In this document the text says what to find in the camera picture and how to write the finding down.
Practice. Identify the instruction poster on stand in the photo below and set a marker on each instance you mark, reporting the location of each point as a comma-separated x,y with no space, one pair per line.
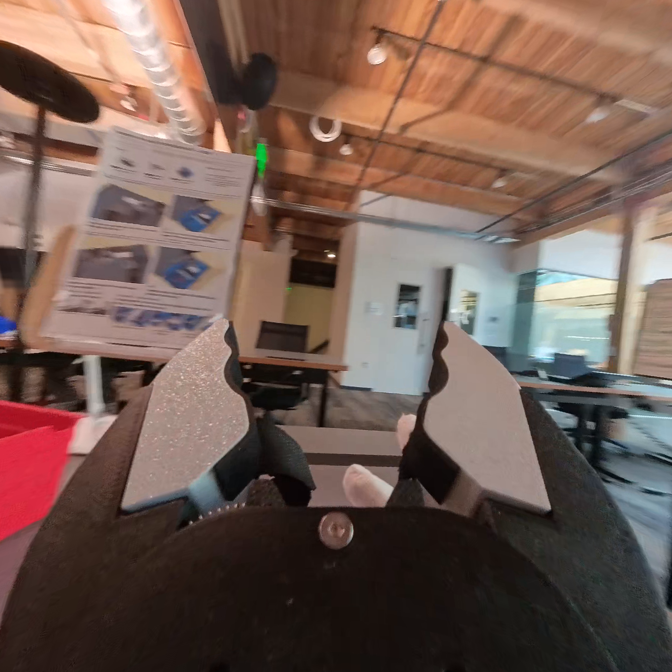
92,435

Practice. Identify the black office chair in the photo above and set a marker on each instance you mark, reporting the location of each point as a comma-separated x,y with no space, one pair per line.
281,336

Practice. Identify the wooden backboard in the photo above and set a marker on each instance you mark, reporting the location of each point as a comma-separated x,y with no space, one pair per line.
44,294

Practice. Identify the green exit sign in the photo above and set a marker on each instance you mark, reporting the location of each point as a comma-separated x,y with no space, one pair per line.
261,155

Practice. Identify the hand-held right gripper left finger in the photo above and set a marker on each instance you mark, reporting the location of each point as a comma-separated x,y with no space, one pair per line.
183,420

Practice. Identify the wooden office table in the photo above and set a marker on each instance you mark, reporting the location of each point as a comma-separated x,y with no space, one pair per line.
294,359
603,391

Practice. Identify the black disc floor lamp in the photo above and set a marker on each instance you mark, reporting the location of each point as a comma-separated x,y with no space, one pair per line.
42,78

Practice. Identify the person's right hand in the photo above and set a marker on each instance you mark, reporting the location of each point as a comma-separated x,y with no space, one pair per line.
365,488

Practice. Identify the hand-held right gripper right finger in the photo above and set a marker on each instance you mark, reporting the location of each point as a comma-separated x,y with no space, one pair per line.
483,420

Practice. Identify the silver ceiling duct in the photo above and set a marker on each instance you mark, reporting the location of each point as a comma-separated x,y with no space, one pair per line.
157,68

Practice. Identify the black ceiling dome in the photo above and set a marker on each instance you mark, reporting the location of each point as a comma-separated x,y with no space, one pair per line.
257,78

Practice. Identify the ceiling track light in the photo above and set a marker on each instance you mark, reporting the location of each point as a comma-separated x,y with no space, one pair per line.
345,149
377,53

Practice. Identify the red plastic bin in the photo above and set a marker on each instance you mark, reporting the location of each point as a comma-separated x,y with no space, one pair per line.
31,462

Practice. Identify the instruction sheet in acrylic holder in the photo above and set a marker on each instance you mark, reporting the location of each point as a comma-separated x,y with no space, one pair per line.
157,236

